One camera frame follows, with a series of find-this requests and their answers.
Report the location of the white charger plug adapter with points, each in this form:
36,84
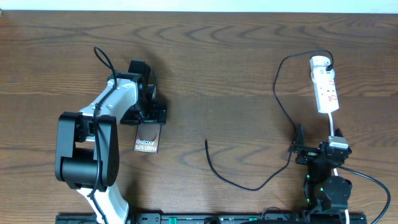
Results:
318,62

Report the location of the white power strip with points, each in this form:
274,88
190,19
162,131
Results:
325,90

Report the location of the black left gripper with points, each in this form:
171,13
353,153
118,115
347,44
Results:
152,117

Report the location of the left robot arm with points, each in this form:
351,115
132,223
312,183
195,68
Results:
87,149

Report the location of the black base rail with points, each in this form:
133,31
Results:
155,218

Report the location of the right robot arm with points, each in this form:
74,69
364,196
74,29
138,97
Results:
326,192

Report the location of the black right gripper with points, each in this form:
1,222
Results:
309,154

